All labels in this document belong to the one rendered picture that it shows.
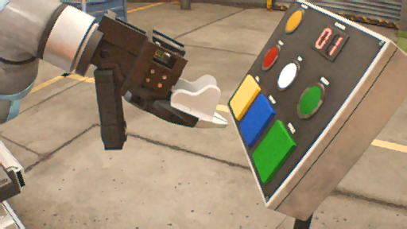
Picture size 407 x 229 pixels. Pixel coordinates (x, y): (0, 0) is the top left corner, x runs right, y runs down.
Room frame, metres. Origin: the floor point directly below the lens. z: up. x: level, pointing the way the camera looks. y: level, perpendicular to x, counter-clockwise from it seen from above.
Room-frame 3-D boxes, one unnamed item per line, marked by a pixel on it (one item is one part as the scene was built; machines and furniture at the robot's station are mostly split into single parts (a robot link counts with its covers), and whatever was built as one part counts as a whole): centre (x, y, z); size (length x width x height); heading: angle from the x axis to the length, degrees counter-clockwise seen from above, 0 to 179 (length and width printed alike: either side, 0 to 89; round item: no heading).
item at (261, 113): (0.52, -0.10, 1.01); 0.07 x 0.05 x 0.07; 6
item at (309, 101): (0.43, -0.16, 1.09); 0.05 x 0.03 x 0.04; 161
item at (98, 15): (5.16, 1.80, 0.36); 1.20 x 0.80 x 0.72; 51
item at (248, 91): (0.62, -0.09, 1.01); 0.07 x 0.05 x 0.07; 6
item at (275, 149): (0.42, -0.11, 1.01); 0.07 x 0.05 x 0.07; 6
